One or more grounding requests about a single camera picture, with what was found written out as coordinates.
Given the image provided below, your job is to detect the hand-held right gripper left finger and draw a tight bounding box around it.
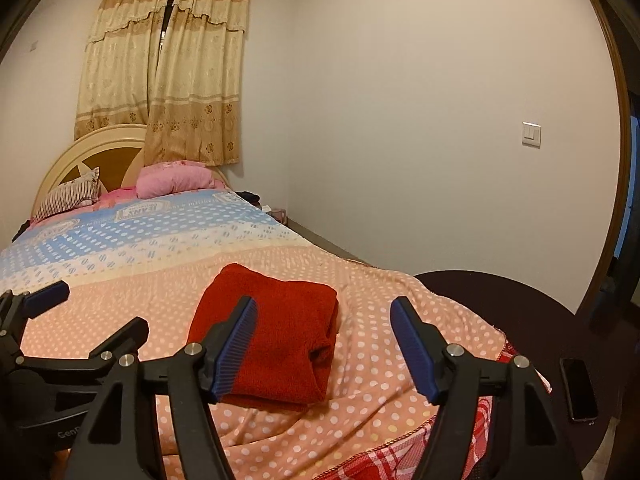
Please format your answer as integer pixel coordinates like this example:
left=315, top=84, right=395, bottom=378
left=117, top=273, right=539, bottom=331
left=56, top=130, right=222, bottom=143
left=65, top=295, right=260, bottom=480

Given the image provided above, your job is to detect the pink pillow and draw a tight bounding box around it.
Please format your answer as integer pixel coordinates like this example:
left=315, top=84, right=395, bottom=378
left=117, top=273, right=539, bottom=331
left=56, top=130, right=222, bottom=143
left=136, top=160, right=217, bottom=199

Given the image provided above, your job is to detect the cream wooden headboard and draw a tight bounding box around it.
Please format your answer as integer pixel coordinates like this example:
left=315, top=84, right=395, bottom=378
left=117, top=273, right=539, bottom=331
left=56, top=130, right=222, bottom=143
left=31, top=124, right=228, bottom=221

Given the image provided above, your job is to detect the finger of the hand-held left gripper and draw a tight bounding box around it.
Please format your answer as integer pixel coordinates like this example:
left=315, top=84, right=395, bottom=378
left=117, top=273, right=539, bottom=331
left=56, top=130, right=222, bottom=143
left=20, top=316, right=150, bottom=386
left=0, top=280, right=71, bottom=361

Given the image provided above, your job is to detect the dark round table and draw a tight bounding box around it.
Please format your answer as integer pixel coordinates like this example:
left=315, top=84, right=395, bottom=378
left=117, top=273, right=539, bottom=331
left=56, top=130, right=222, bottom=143
left=414, top=270, right=625, bottom=480

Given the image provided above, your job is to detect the striped pillow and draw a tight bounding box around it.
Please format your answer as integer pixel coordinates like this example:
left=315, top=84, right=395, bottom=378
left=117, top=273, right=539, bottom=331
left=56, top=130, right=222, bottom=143
left=31, top=167, right=101, bottom=223

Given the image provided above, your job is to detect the polka dot bedspread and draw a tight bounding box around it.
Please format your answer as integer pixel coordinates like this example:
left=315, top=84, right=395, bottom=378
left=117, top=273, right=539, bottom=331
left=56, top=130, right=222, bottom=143
left=0, top=187, right=553, bottom=480

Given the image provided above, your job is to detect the beige floral curtain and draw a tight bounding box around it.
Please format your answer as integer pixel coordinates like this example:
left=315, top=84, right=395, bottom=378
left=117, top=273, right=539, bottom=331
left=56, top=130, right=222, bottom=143
left=144, top=0, right=251, bottom=167
left=74, top=0, right=173, bottom=142

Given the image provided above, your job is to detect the pink bed sheet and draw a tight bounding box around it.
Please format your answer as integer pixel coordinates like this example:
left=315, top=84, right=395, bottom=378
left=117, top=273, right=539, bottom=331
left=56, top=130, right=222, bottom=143
left=22, top=185, right=236, bottom=231

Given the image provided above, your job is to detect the red knit sweater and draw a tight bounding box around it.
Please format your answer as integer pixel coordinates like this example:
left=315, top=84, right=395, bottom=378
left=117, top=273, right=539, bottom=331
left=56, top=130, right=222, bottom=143
left=186, top=263, right=340, bottom=412

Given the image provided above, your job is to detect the red plaid blanket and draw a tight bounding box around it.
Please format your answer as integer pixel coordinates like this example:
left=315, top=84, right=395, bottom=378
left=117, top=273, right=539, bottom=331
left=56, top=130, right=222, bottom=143
left=320, top=339, right=553, bottom=480

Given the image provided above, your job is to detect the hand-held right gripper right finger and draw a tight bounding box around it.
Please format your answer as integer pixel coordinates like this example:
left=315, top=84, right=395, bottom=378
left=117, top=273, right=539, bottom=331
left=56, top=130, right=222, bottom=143
left=390, top=296, right=583, bottom=480

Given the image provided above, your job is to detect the black smartphone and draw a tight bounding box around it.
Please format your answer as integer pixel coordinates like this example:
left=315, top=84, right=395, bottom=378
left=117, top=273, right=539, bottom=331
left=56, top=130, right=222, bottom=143
left=559, top=357, right=600, bottom=422

